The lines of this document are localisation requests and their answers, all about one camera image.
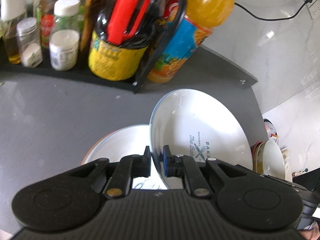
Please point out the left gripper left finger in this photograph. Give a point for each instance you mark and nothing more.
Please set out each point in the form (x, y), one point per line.
(120, 175)

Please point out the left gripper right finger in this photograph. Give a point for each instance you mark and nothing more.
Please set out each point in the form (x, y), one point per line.
(186, 168)

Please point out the white plate Sweet print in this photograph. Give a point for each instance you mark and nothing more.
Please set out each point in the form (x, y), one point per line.
(127, 141)

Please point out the white plate bakery print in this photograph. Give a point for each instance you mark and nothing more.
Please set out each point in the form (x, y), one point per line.
(194, 123)

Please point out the black metal spice rack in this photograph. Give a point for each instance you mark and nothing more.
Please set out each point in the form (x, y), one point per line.
(80, 72)

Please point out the brown bowl with packets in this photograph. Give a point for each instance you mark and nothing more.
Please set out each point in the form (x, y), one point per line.
(271, 131)

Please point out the white lid seasoning jar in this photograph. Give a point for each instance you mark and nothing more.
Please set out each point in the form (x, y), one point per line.
(65, 35)

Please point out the clear glass spice shaker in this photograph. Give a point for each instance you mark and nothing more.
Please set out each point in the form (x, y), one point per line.
(28, 39)

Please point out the orange juice bottle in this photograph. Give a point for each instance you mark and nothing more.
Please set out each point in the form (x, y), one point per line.
(198, 23)

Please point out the oil bottle white cap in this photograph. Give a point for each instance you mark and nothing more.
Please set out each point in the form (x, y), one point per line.
(12, 12)

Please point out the soy sauce bottle red handle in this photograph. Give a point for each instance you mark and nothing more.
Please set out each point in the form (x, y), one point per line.
(122, 34)

